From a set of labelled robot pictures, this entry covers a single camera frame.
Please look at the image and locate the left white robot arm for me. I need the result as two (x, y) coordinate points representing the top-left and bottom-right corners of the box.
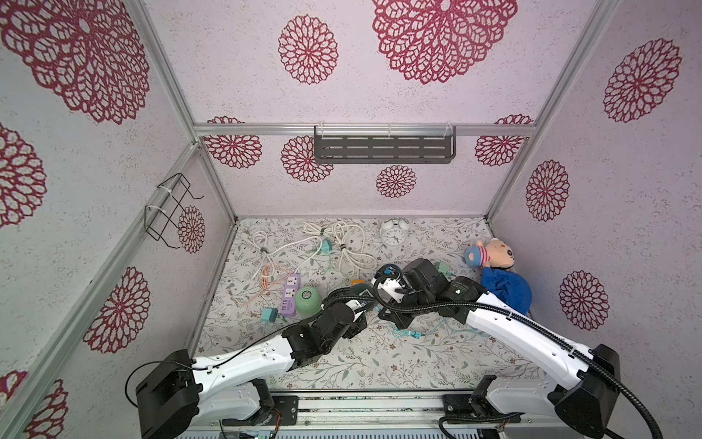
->
(135, 296), (375, 438)

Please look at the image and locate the light green meat grinder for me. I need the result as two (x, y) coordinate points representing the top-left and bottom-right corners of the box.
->
(294, 286), (323, 316)

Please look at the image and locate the blue cloth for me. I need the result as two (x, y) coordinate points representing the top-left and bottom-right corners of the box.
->
(481, 267), (532, 315)

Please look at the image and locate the white twin-bell alarm clock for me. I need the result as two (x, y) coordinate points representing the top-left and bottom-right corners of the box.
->
(380, 218), (410, 246)

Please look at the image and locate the white coiled cord bundle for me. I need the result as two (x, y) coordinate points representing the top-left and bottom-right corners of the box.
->
(240, 220), (380, 278)

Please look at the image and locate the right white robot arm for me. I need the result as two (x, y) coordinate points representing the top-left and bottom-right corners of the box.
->
(371, 259), (663, 438)

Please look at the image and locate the black wire rack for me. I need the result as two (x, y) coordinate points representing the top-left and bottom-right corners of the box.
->
(143, 173), (207, 254)

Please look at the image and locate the grey wall shelf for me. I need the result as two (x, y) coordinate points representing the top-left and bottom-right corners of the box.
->
(313, 125), (456, 165)

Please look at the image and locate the pig plush toy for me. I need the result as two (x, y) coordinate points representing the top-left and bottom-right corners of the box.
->
(464, 238), (516, 270)

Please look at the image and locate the orange thin cable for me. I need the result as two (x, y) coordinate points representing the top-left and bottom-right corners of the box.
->
(229, 262), (292, 311)

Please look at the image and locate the teal USB cable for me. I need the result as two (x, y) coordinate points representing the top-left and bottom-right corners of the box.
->
(391, 317), (473, 341)

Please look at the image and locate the teal small charger adapter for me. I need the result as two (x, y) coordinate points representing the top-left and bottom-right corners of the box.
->
(261, 307), (278, 323)

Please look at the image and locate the navy blue meat grinder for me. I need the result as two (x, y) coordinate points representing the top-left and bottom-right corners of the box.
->
(374, 263), (402, 282)

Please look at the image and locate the dark green meat grinder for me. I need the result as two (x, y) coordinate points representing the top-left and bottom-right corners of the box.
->
(342, 281), (377, 313)

